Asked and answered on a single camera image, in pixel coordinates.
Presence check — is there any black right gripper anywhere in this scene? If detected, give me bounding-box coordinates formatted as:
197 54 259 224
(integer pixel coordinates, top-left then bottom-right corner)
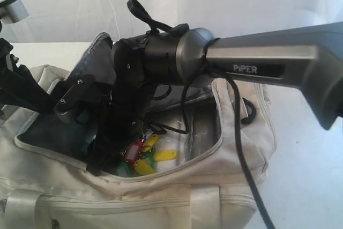
86 80 155 176

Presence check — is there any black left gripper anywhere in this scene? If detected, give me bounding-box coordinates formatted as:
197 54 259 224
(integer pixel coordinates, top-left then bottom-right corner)
1 38 56 113

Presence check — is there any bunch of colourful key tags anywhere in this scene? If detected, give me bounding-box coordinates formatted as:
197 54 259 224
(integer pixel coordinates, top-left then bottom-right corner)
110 129 180 178

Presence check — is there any beige canvas duffel bag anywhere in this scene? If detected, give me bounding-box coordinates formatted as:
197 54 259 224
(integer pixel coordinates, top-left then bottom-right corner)
1 33 257 228

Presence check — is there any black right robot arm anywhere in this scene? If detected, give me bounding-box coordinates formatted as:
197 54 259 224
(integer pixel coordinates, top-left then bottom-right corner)
86 22 342 175

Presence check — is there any white backdrop curtain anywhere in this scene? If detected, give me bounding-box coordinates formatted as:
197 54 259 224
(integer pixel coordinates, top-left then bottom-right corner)
1 0 342 42

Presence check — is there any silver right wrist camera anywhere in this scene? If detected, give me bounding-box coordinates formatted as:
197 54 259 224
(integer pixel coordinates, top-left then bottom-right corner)
54 75 111 125

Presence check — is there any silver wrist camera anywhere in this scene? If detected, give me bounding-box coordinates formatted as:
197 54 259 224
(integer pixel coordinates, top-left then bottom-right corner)
1 0 29 24
54 75 111 125

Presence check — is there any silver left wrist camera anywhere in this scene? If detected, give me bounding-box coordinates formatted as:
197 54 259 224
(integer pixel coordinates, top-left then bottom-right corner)
1 0 29 24

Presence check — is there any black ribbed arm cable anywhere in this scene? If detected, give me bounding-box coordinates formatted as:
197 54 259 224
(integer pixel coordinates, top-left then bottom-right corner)
126 0 190 38

